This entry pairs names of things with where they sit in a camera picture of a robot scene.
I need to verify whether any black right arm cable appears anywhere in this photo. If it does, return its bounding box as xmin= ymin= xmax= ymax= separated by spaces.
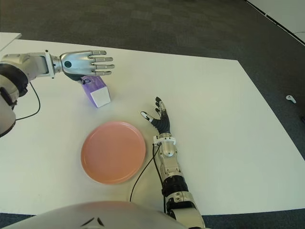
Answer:
xmin=130 ymin=143 xmax=167 ymax=213

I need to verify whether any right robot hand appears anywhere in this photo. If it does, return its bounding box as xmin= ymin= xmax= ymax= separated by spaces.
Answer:
xmin=140 ymin=96 xmax=172 ymax=135

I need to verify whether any purple tissue paper pack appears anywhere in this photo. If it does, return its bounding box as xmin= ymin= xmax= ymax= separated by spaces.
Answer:
xmin=82 ymin=76 xmax=112 ymax=109

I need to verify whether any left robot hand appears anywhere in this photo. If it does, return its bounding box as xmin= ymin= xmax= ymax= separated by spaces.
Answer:
xmin=59 ymin=50 xmax=115 ymax=84

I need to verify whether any pink round plate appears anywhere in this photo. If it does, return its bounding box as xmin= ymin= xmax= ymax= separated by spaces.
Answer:
xmin=80 ymin=121 xmax=147 ymax=185

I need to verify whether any white side table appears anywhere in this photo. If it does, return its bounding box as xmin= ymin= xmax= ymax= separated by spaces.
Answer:
xmin=0 ymin=32 xmax=22 ymax=52

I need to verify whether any silver robot torso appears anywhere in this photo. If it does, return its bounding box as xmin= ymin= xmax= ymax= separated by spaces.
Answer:
xmin=0 ymin=201 xmax=185 ymax=229

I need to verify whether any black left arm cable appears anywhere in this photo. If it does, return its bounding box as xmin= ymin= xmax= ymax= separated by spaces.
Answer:
xmin=15 ymin=82 xmax=41 ymax=121

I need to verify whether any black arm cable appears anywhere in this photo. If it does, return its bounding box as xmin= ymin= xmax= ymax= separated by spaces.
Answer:
xmin=15 ymin=82 xmax=41 ymax=121
xmin=130 ymin=143 xmax=167 ymax=213

